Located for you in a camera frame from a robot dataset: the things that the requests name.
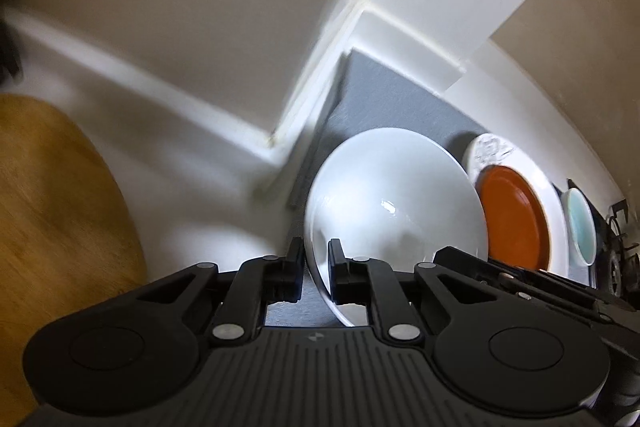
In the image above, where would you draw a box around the brown round plate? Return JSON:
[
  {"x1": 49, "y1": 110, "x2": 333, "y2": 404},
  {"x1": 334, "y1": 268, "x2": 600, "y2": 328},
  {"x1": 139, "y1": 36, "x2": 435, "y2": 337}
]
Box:
[{"x1": 476, "y1": 166, "x2": 550, "y2": 270}]

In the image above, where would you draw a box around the large white bowl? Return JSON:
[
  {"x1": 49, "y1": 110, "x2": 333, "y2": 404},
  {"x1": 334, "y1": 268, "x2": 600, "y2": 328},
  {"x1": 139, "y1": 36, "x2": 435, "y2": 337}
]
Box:
[{"x1": 304, "y1": 128, "x2": 488, "y2": 303}]

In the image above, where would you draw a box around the white floral square plate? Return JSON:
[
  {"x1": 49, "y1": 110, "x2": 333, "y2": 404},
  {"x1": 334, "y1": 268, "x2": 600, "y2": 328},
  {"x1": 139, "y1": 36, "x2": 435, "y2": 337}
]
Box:
[{"x1": 463, "y1": 133, "x2": 570, "y2": 277}]

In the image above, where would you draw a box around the teal glazed bowl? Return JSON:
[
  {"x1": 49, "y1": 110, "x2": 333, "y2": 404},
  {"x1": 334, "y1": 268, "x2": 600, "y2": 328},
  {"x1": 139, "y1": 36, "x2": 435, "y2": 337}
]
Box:
[{"x1": 561, "y1": 187, "x2": 598, "y2": 268}]

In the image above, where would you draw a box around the wooden cutting board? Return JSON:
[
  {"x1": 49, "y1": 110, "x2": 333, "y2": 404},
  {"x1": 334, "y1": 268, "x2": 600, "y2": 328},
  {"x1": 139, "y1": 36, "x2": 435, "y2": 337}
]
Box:
[{"x1": 1, "y1": 94, "x2": 146, "y2": 426}]

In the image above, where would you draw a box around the grey counter mat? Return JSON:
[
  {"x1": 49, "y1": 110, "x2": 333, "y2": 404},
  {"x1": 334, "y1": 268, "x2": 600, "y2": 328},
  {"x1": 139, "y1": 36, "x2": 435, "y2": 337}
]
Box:
[{"x1": 264, "y1": 48, "x2": 591, "y2": 329}]

